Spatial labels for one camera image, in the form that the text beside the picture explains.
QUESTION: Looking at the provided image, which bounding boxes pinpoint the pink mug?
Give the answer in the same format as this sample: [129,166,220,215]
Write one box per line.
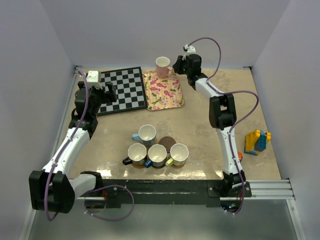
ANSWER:
[155,56,175,79]

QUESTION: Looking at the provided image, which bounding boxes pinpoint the light blue mug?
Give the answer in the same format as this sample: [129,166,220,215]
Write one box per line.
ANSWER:
[131,124,157,147]

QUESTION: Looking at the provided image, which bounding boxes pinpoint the black mug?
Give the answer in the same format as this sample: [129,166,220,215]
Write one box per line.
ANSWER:
[122,143,147,165]

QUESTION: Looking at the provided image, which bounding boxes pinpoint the dark wooden coaster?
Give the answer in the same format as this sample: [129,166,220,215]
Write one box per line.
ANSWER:
[158,136,176,153]

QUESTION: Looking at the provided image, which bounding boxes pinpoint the dark blue mug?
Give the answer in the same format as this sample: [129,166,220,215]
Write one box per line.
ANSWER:
[144,144,168,168]

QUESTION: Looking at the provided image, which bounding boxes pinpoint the light wooden coaster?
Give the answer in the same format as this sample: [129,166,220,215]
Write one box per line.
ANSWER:
[132,162,145,169]

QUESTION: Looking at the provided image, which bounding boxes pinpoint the light green mug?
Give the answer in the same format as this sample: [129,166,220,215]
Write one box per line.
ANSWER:
[165,143,189,166]

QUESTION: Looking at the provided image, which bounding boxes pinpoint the dark walnut coaster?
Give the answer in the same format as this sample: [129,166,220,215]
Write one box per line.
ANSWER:
[152,164,165,169]

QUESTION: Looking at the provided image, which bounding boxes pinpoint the orange wooden coaster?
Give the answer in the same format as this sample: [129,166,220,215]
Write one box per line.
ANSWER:
[171,162,186,169]

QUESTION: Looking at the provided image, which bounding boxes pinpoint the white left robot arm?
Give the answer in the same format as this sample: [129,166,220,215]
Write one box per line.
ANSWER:
[28,81,117,214]

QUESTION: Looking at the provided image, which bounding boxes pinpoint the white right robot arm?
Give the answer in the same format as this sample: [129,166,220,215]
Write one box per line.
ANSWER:
[172,53,246,197]

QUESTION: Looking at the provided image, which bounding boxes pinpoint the black and silver chessboard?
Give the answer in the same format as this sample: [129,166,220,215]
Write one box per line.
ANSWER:
[98,66,148,116]

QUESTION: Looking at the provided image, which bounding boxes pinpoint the floral serving tray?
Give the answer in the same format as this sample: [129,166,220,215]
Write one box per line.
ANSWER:
[142,70,185,111]

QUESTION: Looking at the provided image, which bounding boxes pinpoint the yellow blue toy blocks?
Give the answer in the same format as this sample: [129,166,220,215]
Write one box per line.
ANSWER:
[244,129,272,156]

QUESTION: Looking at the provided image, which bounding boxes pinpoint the colourful rubik cube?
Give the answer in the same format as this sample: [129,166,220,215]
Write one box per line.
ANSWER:
[238,152,243,162]

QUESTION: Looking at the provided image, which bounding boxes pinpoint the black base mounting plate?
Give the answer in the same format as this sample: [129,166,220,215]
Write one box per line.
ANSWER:
[82,179,242,208]

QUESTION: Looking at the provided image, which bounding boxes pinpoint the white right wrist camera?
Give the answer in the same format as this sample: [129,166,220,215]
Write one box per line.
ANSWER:
[182,44,196,60]

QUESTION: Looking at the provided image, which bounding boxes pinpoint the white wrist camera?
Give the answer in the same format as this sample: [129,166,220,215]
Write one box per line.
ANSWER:
[182,44,196,60]
[86,70,103,89]

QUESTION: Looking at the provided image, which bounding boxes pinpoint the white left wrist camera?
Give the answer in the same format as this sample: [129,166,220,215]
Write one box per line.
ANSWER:
[86,70,103,89]

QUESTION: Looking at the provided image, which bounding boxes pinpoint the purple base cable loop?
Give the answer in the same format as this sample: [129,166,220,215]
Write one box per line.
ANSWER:
[84,185,136,222]

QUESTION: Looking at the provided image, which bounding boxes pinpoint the aluminium frame rail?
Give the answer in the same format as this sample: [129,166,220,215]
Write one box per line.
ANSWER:
[239,178,301,240]

